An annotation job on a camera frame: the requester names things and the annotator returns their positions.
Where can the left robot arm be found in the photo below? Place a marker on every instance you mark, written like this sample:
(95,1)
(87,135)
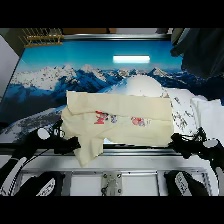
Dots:
(20,156)

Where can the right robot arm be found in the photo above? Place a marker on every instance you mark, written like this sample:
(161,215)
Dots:
(196,148)

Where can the heap of clothes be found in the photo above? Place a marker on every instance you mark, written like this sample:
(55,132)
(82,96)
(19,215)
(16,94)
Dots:
(200,50)

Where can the cream T-shirt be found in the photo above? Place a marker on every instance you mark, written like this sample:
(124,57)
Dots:
(133,113)

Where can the white garment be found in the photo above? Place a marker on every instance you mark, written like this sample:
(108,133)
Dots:
(210,116)

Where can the silver frame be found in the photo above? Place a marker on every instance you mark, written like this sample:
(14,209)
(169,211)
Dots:
(113,173)

